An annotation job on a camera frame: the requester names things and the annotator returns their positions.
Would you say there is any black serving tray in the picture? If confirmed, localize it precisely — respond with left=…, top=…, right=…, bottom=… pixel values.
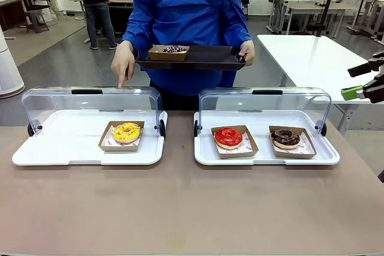
left=134, top=45, right=248, bottom=72

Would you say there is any chocolate donut with coloured sprinkles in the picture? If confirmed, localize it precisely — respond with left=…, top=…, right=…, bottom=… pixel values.
left=161, top=44, right=188, bottom=54

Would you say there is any chocolate sprinkle donut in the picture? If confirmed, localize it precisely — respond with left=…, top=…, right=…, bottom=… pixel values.
left=147, top=44, right=191, bottom=62

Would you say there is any person right forearm blue sleeve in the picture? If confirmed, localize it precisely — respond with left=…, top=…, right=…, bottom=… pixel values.
left=121, top=7, right=151, bottom=56

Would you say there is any person left forearm blue sleeve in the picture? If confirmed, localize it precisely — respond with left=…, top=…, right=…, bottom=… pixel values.
left=221, top=0, right=253, bottom=50

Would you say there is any chocolate donut in cardboard tray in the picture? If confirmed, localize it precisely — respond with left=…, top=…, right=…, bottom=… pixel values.
left=268, top=125, right=318, bottom=160

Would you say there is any dark chocolate nut donut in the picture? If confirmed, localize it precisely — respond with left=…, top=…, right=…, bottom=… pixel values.
left=270, top=129, right=301, bottom=150

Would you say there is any red donut in cardboard tray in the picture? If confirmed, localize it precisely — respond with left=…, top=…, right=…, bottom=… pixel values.
left=211, top=124, right=260, bottom=160

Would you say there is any red glazed donut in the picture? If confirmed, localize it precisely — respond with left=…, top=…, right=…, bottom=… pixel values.
left=214, top=127, right=244, bottom=150

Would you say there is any person torso in blue shirt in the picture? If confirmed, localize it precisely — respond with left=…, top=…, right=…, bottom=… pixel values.
left=122, top=0, right=253, bottom=97

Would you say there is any yellow glazed sprinkle donut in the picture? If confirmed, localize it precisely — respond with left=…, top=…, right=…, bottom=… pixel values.
left=112, top=122, right=143, bottom=144

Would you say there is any yellow donut in cardboard tray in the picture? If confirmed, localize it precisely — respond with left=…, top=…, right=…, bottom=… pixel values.
left=98, top=121, right=146, bottom=153

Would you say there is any background person in black shirt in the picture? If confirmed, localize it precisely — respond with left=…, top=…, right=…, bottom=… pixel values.
left=58, top=0, right=118, bottom=51

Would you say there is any person left hand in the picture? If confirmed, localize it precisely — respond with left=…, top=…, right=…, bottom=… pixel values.
left=238, top=40, right=256, bottom=67

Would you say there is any person right hand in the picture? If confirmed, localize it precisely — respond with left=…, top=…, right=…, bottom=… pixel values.
left=110, top=40, right=136, bottom=89

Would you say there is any white side table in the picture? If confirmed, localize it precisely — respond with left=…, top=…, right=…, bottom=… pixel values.
left=256, top=34, right=384, bottom=135

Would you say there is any grey background work table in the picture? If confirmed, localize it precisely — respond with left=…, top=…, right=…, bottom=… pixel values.
left=266, top=0, right=359, bottom=40

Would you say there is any clear display case lid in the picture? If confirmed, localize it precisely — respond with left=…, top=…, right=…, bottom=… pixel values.
left=194, top=86, right=332, bottom=137
left=20, top=85, right=167, bottom=140

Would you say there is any white display tray base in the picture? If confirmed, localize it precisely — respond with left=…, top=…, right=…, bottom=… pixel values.
left=11, top=109, right=169, bottom=167
left=193, top=109, right=341, bottom=167

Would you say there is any black office chair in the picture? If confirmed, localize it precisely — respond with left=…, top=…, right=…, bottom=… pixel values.
left=23, top=0, right=51, bottom=34

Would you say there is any white cylindrical air purifier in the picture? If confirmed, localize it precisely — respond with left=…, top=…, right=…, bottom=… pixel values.
left=0, top=25, right=26, bottom=99

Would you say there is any wooden background desk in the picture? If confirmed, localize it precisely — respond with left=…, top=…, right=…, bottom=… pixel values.
left=0, top=0, right=35, bottom=32

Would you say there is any black camera stand pole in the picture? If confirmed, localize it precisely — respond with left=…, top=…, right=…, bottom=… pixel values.
left=314, top=0, right=343, bottom=37

